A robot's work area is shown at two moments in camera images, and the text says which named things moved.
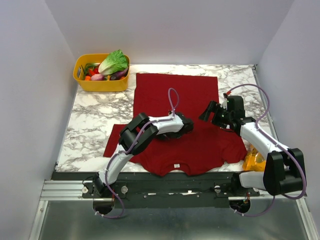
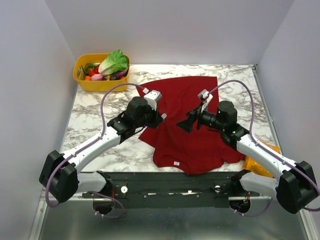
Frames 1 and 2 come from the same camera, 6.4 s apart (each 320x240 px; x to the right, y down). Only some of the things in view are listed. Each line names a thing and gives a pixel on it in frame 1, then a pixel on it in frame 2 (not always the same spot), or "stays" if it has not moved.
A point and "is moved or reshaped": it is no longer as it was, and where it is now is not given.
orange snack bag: [253, 161] stays
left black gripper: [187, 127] -> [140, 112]
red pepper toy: [92, 72] stays
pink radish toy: [97, 77] stays
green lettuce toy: [116, 62] stays
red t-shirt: [206, 148] is moved or reshaped
